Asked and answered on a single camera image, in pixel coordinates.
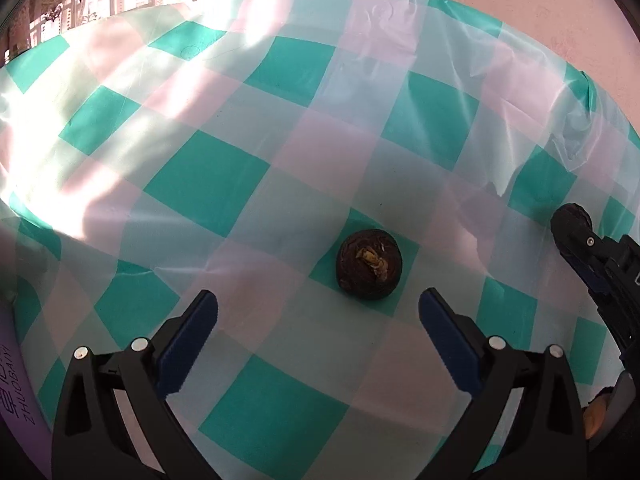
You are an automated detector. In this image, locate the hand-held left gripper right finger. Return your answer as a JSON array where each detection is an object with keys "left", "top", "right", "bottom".
[{"left": 417, "top": 287, "right": 588, "bottom": 480}]

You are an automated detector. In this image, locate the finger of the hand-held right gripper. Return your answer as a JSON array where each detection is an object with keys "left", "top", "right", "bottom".
[{"left": 550, "top": 206, "right": 621, "bottom": 297}]

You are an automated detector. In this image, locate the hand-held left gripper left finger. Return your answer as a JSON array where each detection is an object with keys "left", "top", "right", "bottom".
[{"left": 51, "top": 289, "right": 220, "bottom": 480}]

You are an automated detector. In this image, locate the dark brown round fruit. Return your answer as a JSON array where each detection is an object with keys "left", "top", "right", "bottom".
[{"left": 335, "top": 228, "right": 402, "bottom": 299}]

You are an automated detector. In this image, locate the person's right hand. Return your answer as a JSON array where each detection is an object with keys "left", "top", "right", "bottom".
[{"left": 582, "top": 394, "right": 609, "bottom": 453}]

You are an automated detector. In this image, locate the purple sheet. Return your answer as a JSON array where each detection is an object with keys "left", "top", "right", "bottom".
[{"left": 0, "top": 300, "right": 53, "bottom": 480}]

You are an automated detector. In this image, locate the teal white checked tablecloth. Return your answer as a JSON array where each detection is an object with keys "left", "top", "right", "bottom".
[{"left": 0, "top": 0, "right": 640, "bottom": 480}]

